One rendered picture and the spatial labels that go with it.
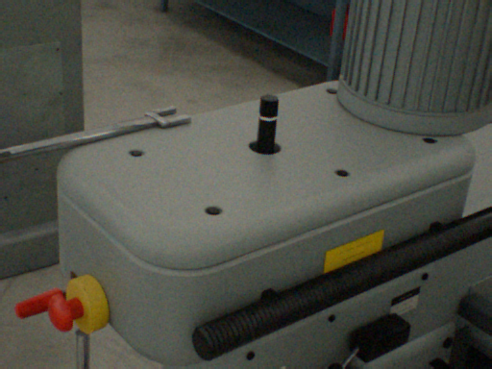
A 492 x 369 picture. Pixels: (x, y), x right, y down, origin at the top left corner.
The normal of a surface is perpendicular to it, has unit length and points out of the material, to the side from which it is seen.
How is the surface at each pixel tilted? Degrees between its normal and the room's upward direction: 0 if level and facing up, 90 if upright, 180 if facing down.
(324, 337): 90
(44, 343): 0
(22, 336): 0
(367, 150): 0
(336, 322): 90
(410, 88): 90
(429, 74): 90
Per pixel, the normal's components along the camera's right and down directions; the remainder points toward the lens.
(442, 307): 0.61, 0.42
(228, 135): 0.07, -0.87
